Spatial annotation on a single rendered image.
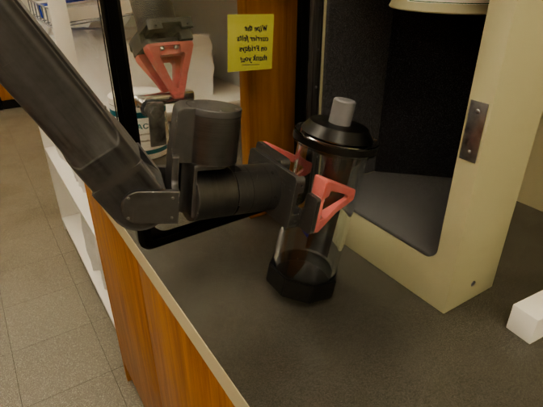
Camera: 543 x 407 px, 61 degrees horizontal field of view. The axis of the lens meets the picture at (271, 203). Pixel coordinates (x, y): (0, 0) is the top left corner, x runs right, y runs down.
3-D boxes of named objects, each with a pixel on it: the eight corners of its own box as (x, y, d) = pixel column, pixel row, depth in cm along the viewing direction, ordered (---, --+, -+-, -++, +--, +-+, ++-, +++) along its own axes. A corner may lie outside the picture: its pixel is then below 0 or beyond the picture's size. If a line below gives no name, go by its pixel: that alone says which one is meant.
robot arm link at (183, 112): (119, 190, 52) (120, 224, 45) (119, 90, 48) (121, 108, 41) (221, 191, 56) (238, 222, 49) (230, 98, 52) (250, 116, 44)
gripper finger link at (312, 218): (334, 154, 59) (275, 158, 54) (372, 176, 54) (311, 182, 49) (324, 201, 62) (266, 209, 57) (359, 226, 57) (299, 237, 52)
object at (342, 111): (336, 137, 64) (347, 90, 61) (383, 162, 58) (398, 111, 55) (283, 138, 59) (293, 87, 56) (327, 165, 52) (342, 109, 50)
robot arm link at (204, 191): (167, 209, 52) (187, 231, 48) (170, 151, 49) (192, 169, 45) (221, 203, 56) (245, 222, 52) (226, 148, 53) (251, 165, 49)
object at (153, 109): (167, 145, 61) (165, 103, 58) (152, 148, 60) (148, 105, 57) (162, 141, 62) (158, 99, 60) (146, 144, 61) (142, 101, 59)
